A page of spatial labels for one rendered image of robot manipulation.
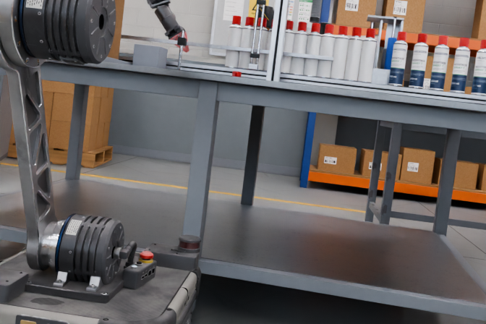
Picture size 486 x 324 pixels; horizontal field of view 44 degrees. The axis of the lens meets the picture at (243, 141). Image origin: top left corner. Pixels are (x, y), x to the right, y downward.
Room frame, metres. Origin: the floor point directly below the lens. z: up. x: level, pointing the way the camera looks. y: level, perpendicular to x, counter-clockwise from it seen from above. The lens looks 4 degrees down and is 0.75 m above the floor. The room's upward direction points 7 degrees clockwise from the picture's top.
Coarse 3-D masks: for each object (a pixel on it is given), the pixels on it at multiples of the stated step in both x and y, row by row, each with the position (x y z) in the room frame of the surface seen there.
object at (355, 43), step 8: (352, 32) 2.28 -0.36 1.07; (360, 32) 2.27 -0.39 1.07; (352, 40) 2.26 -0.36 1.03; (360, 40) 2.26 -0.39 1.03; (352, 48) 2.26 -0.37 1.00; (360, 48) 2.27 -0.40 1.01; (352, 56) 2.26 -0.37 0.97; (360, 56) 2.28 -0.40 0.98; (352, 64) 2.26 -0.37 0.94; (352, 72) 2.26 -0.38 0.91; (352, 80) 2.26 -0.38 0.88
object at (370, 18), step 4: (368, 16) 2.32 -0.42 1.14; (372, 16) 2.32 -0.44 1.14; (376, 16) 2.32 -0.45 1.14; (380, 16) 2.31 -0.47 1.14; (368, 20) 2.41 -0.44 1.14; (372, 20) 2.40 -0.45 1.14; (376, 20) 2.38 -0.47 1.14; (384, 20) 2.36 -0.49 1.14; (388, 20) 2.35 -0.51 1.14; (392, 20) 2.34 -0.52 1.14; (396, 20) 2.33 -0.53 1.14; (400, 20) 2.32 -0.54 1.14
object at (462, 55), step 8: (464, 40) 2.21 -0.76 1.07; (464, 48) 2.20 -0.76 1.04; (456, 56) 2.21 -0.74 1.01; (464, 56) 2.20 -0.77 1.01; (456, 64) 2.21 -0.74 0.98; (464, 64) 2.20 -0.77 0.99; (456, 72) 2.20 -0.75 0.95; (464, 72) 2.20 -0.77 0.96; (456, 80) 2.20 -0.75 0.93; (464, 80) 2.20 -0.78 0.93; (456, 88) 2.20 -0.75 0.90; (464, 88) 2.20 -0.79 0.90
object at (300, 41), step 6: (300, 24) 2.30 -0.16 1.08; (306, 24) 2.31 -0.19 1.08; (300, 30) 2.30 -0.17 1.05; (306, 30) 2.31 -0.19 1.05; (294, 36) 2.31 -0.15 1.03; (300, 36) 2.29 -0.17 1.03; (306, 36) 2.30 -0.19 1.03; (294, 42) 2.31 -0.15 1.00; (300, 42) 2.29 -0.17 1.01; (306, 42) 2.30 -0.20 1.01; (294, 48) 2.30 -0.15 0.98; (300, 48) 2.29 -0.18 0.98; (306, 48) 2.31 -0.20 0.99; (294, 60) 2.30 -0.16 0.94; (300, 60) 2.29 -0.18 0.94; (294, 66) 2.30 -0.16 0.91; (300, 66) 2.29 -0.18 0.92; (294, 72) 2.29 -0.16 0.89; (300, 72) 2.30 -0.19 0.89
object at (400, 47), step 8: (400, 32) 2.24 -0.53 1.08; (400, 40) 2.24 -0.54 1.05; (400, 48) 2.23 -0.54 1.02; (392, 56) 2.26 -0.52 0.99; (400, 56) 2.23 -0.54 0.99; (392, 64) 2.25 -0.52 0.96; (400, 64) 2.23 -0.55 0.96; (392, 72) 2.24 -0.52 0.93; (400, 72) 2.23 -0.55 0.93; (392, 80) 2.24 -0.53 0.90; (400, 80) 2.23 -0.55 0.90
